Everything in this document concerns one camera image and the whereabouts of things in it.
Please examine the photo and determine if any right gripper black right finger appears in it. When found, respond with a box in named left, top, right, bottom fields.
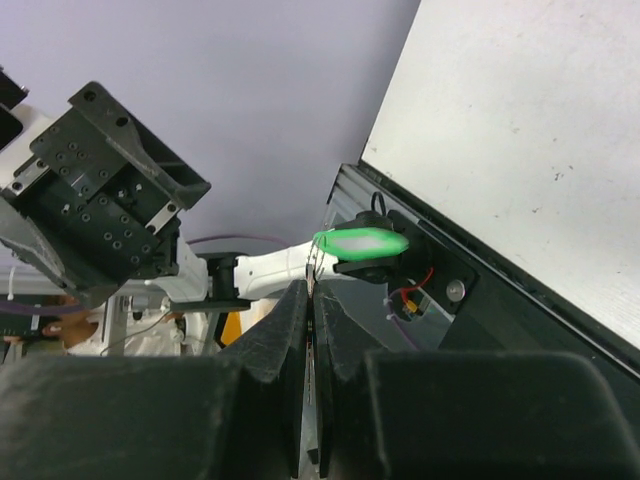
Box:
left=313, top=285, right=639, bottom=479

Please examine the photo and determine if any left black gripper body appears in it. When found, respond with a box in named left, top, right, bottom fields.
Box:
left=1, top=80, right=210, bottom=306

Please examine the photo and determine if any green key tag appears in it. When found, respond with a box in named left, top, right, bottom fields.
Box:
left=313, top=227, right=409, bottom=262

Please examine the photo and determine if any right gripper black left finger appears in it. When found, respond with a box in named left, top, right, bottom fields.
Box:
left=1, top=281, right=308, bottom=479

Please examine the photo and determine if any aluminium frame rail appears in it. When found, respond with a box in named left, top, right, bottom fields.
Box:
left=322, top=165, right=386, bottom=228

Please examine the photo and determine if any person with headset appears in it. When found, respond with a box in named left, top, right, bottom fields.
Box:
left=41, top=305, right=184, bottom=356

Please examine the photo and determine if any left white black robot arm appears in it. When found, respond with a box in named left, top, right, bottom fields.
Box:
left=1, top=76, right=410, bottom=355

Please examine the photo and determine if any silver split keyring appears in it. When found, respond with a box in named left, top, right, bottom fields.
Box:
left=305, top=232, right=327, bottom=297

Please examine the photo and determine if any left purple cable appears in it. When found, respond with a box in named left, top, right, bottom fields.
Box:
left=187, top=233, right=291, bottom=249

